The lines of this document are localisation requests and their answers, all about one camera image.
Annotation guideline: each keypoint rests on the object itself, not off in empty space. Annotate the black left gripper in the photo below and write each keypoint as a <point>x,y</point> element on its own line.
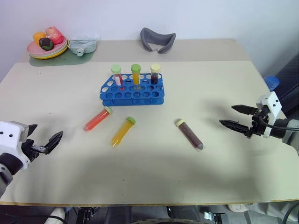
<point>31,149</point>

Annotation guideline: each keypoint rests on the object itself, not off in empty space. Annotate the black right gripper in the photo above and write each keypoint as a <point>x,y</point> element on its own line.
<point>257,126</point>

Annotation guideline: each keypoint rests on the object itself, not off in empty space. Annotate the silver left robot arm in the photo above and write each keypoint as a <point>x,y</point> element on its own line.
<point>7,164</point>

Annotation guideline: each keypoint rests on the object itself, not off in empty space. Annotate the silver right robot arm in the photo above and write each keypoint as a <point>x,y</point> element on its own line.
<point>289,135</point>

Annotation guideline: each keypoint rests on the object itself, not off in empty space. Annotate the dark tube, yellow cap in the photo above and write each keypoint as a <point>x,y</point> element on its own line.
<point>190,135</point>
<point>155,74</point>

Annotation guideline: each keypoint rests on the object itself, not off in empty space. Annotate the orange tube, green cap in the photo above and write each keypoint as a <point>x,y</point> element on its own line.
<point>136,74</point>
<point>122,133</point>

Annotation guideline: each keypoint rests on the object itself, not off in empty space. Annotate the labelled red tube, light-green cap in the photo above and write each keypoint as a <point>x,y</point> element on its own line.
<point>117,78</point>

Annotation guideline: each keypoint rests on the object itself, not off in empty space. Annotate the blue test tube rack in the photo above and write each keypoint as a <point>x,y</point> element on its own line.
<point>133,98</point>

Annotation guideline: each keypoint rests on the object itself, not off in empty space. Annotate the blue bottle cap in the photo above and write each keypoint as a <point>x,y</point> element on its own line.
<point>272,82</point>

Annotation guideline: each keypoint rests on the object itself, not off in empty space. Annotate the green table mat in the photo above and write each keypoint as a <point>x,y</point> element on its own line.
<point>70,60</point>

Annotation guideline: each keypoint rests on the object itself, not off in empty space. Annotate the white shoe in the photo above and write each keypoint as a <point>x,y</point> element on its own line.
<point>57,214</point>
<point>238,207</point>

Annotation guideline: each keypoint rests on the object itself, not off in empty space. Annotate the yellow plate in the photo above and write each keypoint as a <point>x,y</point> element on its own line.
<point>58,55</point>

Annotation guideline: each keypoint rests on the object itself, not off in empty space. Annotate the light green plate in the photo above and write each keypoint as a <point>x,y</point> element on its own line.
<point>59,52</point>

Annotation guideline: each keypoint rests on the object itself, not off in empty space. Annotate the pink plate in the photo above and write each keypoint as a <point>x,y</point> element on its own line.
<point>33,49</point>

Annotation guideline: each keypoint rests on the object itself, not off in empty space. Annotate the dark toy fruit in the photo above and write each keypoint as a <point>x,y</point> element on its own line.
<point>46,44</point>

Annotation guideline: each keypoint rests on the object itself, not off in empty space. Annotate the pale green cloth pouch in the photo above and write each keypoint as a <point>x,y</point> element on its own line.
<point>84,46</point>

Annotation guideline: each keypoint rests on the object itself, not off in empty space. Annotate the orange toy fruit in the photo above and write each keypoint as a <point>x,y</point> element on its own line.
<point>38,37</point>

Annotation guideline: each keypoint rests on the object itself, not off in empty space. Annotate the red toy apple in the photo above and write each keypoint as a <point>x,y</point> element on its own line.
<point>54,35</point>

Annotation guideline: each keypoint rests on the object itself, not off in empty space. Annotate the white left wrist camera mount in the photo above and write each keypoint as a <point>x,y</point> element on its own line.
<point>10,135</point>

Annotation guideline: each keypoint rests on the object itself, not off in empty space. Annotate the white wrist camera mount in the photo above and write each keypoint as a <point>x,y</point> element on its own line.
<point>10,135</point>
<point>272,102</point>

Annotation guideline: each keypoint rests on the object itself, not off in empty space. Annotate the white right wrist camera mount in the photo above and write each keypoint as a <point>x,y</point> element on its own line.
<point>272,102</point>

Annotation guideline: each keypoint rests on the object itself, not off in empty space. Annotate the black metal bracket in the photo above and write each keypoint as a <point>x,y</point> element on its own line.
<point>216,218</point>
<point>87,214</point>

